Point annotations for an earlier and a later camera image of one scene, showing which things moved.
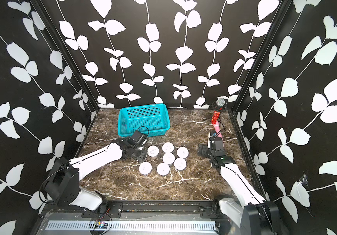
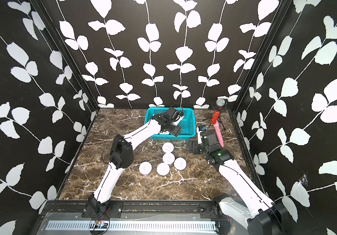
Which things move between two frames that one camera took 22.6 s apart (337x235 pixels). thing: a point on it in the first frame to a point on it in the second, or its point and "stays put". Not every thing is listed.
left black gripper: [143, 155] to [177, 131]
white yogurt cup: [180, 163] stays put
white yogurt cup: [168, 147] stays put
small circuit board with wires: [99, 224] stays put
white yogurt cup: [168, 158] stays put
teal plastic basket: [152, 119] to [187, 124]
